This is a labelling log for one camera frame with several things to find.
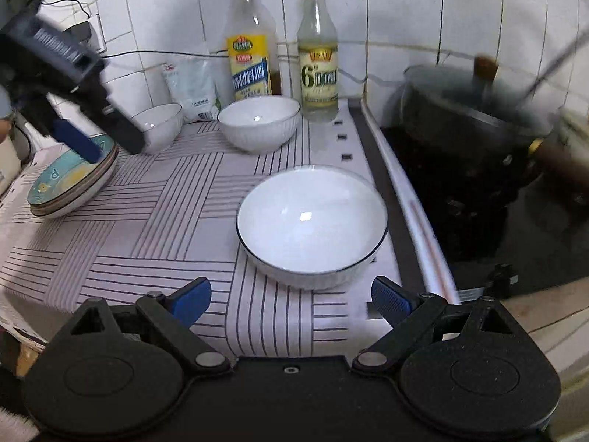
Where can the cooking wine bottle yellow label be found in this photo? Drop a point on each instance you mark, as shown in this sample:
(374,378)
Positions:
(252,47)

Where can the black gas stove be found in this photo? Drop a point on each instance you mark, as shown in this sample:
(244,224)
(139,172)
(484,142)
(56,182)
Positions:
(503,235)

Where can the black wok with glass lid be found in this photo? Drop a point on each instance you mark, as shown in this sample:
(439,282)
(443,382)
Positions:
(477,145)

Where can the pink rabbit carrot plate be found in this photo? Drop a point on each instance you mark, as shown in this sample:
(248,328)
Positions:
(76,195)

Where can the white wall socket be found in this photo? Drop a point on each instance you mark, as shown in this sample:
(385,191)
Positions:
(98,42)

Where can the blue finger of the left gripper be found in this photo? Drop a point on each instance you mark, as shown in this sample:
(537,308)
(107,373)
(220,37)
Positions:
(121,129)
(64,132)

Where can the teal fried egg plate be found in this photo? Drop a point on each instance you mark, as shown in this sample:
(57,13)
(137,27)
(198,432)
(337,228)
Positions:
(69,171)

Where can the white sun plate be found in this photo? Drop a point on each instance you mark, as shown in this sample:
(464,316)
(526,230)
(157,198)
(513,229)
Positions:
(81,199)

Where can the white vinegar bottle yellow cap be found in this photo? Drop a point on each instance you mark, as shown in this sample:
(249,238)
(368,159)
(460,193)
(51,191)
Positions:
(317,44)

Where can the person's left hand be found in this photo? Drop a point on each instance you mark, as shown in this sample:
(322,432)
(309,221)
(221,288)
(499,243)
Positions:
(5,115)

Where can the white ribbed bowl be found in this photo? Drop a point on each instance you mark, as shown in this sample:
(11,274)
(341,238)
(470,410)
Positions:
(160,126)
(312,227)
(262,124)

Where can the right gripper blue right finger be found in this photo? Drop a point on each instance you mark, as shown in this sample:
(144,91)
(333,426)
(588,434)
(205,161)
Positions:
(411,316)

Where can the white rice cooker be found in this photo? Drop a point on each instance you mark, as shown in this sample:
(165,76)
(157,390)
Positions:
(15,152)

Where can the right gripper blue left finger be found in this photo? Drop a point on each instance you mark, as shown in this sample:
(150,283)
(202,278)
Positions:
(169,321)

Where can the black power adapter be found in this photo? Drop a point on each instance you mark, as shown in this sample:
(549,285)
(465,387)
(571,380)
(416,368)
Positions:
(82,32)

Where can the striped table cloth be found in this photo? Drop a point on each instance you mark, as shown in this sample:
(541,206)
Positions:
(164,220)

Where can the white plastic salt bag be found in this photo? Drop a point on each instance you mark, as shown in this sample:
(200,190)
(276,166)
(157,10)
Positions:
(191,85)

